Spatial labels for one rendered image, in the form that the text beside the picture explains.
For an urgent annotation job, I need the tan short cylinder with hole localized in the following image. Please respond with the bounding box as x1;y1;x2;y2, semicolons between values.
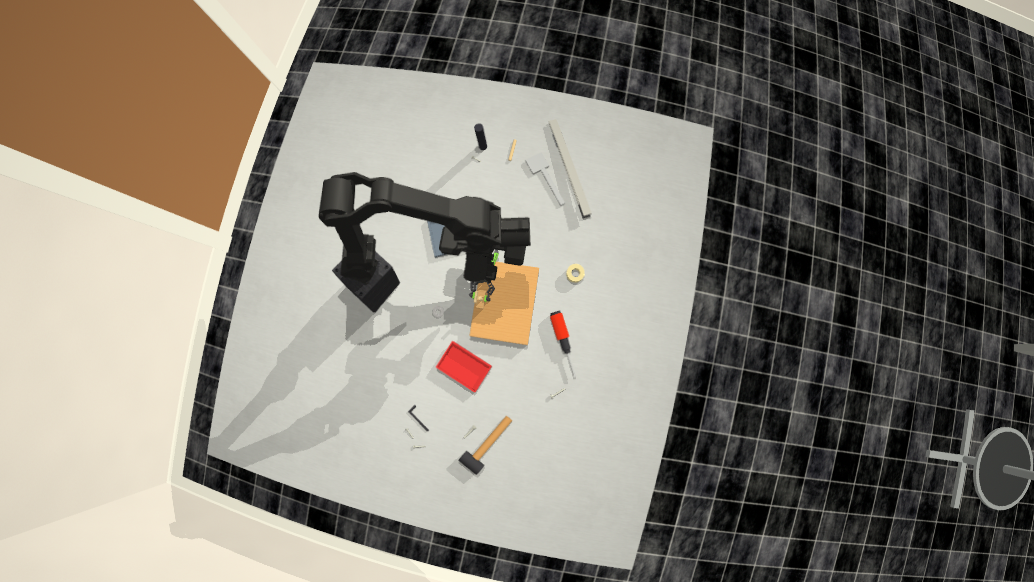
566;264;585;283

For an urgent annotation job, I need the light wooden board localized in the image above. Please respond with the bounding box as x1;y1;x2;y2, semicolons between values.
470;262;539;345

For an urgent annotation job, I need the red open tray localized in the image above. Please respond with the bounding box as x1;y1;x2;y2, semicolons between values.
436;341;492;392

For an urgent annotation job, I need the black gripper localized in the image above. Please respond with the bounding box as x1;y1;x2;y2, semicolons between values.
439;227;526;266

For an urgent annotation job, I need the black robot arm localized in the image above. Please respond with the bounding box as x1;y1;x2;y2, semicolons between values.
320;172;531;284

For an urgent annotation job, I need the black mallet with wooden handle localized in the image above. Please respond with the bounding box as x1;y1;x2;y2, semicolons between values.
458;416;512;474

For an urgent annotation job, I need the red screwdriver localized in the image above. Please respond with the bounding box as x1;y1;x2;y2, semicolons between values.
550;311;576;377

